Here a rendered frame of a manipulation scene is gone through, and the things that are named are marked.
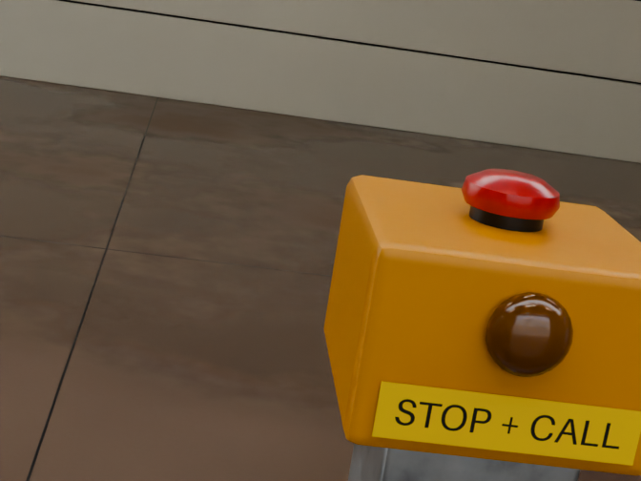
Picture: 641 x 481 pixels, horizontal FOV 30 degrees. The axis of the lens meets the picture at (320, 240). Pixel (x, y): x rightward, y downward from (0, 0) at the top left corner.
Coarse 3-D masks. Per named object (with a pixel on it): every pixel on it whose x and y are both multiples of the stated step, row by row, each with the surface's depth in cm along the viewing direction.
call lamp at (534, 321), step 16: (512, 304) 42; (528, 304) 42; (544, 304) 42; (560, 304) 43; (496, 320) 43; (512, 320) 42; (528, 320) 42; (544, 320) 42; (560, 320) 42; (496, 336) 43; (512, 336) 42; (528, 336) 42; (544, 336) 42; (560, 336) 43; (496, 352) 43; (512, 352) 42; (528, 352) 42; (544, 352) 42; (560, 352) 43; (512, 368) 43; (528, 368) 43; (544, 368) 43
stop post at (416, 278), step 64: (384, 192) 50; (448, 192) 52; (384, 256) 42; (448, 256) 43; (512, 256) 43; (576, 256) 45; (640, 256) 46; (384, 320) 43; (448, 320) 43; (576, 320) 43; (640, 320) 44; (384, 384) 44; (448, 384) 44; (512, 384) 44; (576, 384) 44; (640, 384) 44; (384, 448) 47; (448, 448) 45; (512, 448) 45; (576, 448) 45; (640, 448) 45
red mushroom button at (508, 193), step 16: (480, 176) 48; (496, 176) 47; (512, 176) 48; (528, 176) 48; (464, 192) 48; (480, 192) 47; (496, 192) 46; (512, 192) 46; (528, 192) 47; (544, 192) 47; (480, 208) 47; (496, 208) 47; (512, 208) 46; (528, 208) 46; (544, 208) 47
